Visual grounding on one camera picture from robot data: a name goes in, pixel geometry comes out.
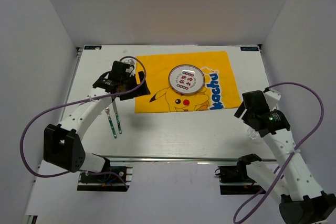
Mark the knife with teal handle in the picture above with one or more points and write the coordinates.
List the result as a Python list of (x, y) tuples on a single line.
[(117, 116)]

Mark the left blue table label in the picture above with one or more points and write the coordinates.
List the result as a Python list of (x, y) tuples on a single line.
[(92, 47)]

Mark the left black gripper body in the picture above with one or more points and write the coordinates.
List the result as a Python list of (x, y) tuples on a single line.
[(129, 82)]

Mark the round patterned plate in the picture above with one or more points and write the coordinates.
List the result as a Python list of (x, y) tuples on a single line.
[(186, 79)]

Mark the right blue table label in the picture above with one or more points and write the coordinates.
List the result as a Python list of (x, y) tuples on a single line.
[(249, 48)]

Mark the clear plastic cup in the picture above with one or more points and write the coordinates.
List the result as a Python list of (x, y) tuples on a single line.
[(252, 134)]

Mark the yellow pikachu cloth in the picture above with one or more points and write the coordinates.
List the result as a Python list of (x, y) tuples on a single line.
[(219, 89)]

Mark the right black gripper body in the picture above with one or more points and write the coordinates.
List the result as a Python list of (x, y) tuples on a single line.
[(246, 118)]

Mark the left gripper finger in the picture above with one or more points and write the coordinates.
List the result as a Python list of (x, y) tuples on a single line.
[(141, 91), (142, 77)]

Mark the blue table label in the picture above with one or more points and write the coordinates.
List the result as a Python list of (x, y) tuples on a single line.
[(92, 47), (249, 48)]

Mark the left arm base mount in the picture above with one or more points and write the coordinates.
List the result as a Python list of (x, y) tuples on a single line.
[(107, 182)]

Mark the fork with teal handle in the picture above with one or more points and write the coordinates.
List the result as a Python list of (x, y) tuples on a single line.
[(107, 111)]

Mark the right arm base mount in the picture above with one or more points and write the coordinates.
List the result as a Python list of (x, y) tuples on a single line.
[(231, 182)]

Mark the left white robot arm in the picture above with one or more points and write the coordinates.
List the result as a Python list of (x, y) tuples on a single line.
[(63, 142)]

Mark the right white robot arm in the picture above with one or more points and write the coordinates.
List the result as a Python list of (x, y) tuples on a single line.
[(299, 196)]

